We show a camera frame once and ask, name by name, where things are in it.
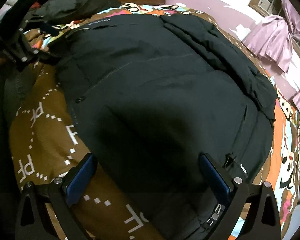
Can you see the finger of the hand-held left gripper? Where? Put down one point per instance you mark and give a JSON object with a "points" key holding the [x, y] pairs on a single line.
{"points": [[27, 53], [49, 28]]}

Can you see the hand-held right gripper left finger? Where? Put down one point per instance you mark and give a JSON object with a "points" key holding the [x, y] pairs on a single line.
{"points": [[80, 177]]}

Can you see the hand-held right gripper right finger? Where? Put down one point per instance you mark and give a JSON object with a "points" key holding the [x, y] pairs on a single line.
{"points": [[215, 180]]}

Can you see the black hooded jacket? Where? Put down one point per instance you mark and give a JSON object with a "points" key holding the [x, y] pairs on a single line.
{"points": [[152, 92]]}

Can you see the dark green padded jacket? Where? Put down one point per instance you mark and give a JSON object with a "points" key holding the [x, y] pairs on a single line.
{"points": [[72, 7]]}

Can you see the brown printed blanket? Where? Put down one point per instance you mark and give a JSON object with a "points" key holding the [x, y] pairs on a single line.
{"points": [[40, 130]]}

